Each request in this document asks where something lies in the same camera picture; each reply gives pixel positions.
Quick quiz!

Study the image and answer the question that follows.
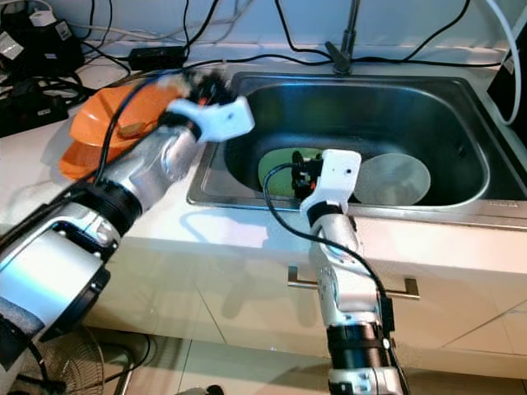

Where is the orange bowl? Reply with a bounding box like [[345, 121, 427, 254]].
[[70, 85, 182, 149]]

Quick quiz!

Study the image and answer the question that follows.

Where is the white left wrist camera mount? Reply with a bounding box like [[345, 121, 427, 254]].
[[165, 95, 254, 142]]

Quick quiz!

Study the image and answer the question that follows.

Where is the white water hose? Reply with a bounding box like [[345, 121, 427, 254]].
[[484, 0, 527, 124]]

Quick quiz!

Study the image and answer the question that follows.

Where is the steel drawer handle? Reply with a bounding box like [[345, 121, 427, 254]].
[[287, 265, 421, 299]]

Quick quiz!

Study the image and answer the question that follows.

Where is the black charger box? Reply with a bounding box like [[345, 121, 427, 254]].
[[0, 12, 85, 79]]

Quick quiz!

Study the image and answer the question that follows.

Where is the pale grey bowl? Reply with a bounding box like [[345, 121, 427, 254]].
[[354, 152, 431, 207]]

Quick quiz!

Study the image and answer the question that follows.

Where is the black power strip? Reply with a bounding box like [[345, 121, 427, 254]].
[[0, 86, 79, 137]]

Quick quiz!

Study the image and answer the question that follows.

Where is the small black power adapter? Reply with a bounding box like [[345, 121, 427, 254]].
[[128, 45, 186, 70]]

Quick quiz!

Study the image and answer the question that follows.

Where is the steel faucet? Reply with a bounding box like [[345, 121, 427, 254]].
[[325, 0, 361, 77]]

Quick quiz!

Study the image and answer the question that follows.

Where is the black cable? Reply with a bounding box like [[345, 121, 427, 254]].
[[356, 0, 474, 65], [273, 0, 334, 63]]

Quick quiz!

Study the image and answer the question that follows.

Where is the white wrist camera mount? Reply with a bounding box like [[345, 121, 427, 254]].
[[301, 149, 361, 219], [165, 95, 254, 142]]

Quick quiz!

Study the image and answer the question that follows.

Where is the stainless steel sink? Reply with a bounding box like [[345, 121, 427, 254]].
[[188, 72, 527, 230]]

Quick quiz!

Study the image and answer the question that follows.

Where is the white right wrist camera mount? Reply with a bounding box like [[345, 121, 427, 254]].
[[301, 149, 361, 219]]

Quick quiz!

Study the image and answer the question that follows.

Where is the green plate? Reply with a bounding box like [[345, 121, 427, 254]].
[[258, 148, 307, 197]]

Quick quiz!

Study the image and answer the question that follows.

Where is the orange plate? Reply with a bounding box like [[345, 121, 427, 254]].
[[59, 140, 124, 182]]

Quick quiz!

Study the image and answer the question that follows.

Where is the beige kitchen cabinet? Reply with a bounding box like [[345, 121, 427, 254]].
[[99, 239, 527, 379]]

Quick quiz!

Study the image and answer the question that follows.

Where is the black device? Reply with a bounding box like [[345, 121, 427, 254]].
[[492, 49, 527, 124]]

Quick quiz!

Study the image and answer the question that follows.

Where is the black floor fan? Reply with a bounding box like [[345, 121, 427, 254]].
[[33, 325, 133, 395]]

